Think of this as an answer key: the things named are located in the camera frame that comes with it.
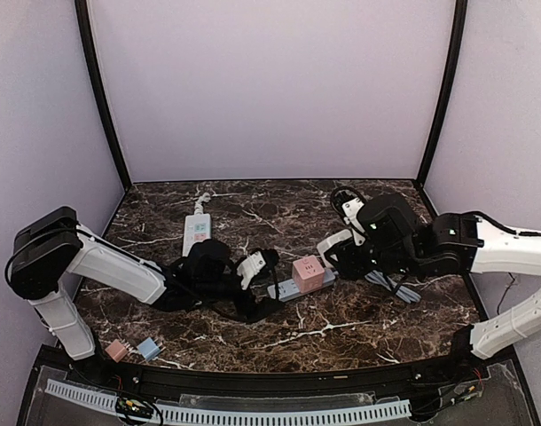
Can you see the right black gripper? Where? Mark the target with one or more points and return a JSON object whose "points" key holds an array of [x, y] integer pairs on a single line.
{"points": [[338, 263]]}

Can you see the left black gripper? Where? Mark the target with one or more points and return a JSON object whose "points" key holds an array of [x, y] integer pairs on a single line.
{"points": [[245, 295]]}

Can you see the pink cube socket adapter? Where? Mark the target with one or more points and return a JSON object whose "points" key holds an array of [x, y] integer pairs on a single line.
{"points": [[308, 274]]}

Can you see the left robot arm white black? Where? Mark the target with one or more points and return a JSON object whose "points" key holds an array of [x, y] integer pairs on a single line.
{"points": [[58, 243]]}

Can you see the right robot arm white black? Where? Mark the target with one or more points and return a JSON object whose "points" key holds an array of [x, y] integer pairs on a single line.
{"points": [[385, 236]]}

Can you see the blue plug adapter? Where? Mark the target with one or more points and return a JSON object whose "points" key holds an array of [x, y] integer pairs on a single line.
{"points": [[150, 349]]}

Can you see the pink plug adapter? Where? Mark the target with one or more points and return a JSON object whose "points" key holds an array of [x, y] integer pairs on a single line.
{"points": [[117, 350]]}

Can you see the white multicolour power strip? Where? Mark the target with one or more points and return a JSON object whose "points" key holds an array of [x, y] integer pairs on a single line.
{"points": [[197, 226]]}

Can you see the small circuit board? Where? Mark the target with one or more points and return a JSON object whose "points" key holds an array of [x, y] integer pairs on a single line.
{"points": [[133, 407]]}

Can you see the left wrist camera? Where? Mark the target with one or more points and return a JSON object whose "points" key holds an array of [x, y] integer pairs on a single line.
{"points": [[261, 260]]}

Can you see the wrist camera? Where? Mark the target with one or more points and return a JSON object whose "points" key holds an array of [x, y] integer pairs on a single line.
{"points": [[346, 201], [261, 260]]}

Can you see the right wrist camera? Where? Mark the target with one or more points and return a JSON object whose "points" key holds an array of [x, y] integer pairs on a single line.
{"points": [[346, 201]]}

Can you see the slotted grey cable duct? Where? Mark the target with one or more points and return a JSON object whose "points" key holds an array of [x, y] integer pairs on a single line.
{"points": [[349, 409]]}

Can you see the black front rail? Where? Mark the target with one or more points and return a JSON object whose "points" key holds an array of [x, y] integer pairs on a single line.
{"points": [[414, 379]]}

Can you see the right black frame post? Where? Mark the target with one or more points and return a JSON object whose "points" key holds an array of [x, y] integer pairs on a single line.
{"points": [[449, 73]]}

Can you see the black frame post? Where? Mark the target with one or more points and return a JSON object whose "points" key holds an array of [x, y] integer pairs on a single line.
{"points": [[449, 73], [98, 88]]}

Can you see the left black frame post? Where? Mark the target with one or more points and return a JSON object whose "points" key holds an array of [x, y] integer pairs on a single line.
{"points": [[98, 88]]}

